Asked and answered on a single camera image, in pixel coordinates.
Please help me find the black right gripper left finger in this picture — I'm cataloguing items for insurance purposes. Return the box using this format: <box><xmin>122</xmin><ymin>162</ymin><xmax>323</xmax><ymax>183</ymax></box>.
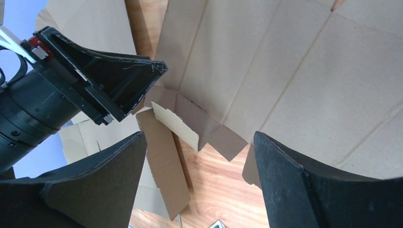
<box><xmin>0</xmin><ymin>132</ymin><xmax>147</xmax><ymax>228</ymax></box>

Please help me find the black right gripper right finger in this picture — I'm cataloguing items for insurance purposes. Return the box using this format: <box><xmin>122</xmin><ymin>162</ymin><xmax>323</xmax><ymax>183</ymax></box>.
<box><xmin>254</xmin><ymin>132</ymin><xmax>403</xmax><ymax>228</ymax></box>

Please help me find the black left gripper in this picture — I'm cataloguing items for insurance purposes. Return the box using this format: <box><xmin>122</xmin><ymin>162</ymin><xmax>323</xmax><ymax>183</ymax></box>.
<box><xmin>21</xmin><ymin>26</ymin><xmax>168</xmax><ymax>125</ymax></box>

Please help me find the brown cardboard box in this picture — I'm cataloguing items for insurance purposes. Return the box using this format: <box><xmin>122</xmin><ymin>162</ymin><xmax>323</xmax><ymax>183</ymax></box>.
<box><xmin>138</xmin><ymin>0</ymin><xmax>403</xmax><ymax>228</ymax></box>

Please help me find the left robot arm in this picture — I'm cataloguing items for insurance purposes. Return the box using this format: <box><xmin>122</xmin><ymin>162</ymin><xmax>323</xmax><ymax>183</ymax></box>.
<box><xmin>0</xmin><ymin>26</ymin><xmax>168</xmax><ymax>172</ymax></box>

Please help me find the flat brown cardboard sheet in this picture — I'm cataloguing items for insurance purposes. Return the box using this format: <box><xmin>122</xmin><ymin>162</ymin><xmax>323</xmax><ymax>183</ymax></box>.
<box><xmin>35</xmin><ymin>0</ymin><xmax>190</xmax><ymax>228</ymax></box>

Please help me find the small white sachet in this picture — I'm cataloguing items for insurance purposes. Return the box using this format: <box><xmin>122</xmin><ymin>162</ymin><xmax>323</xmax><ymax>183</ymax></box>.
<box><xmin>209</xmin><ymin>220</ymin><xmax>226</xmax><ymax>228</ymax></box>

